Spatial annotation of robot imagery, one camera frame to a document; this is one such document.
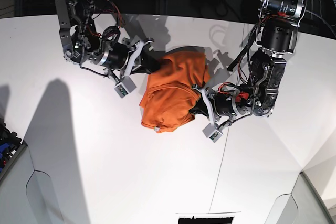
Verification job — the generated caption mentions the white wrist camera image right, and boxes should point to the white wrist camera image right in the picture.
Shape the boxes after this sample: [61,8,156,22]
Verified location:
[202,124,223,143]

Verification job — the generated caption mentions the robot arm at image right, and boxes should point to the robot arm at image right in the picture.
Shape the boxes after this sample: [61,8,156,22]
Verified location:
[192,0,308,139]

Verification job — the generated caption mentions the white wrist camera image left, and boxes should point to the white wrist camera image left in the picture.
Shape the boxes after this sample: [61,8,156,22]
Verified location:
[114,77,137,98]

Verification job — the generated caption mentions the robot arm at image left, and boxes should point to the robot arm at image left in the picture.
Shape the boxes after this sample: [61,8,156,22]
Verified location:
[55,0,208,103]

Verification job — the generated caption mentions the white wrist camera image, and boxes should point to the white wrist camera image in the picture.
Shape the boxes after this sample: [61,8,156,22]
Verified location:
[202,124,223,143]
[114,77,137,98]

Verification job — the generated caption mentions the orange t-shirt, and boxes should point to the orange t-shirt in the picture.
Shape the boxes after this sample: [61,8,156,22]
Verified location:
[139,51,210,133]

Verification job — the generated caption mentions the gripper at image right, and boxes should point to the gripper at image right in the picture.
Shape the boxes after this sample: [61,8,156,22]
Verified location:
[189,83,259,130]

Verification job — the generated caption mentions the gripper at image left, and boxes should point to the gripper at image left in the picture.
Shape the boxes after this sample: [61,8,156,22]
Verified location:
[94,38,164,78]

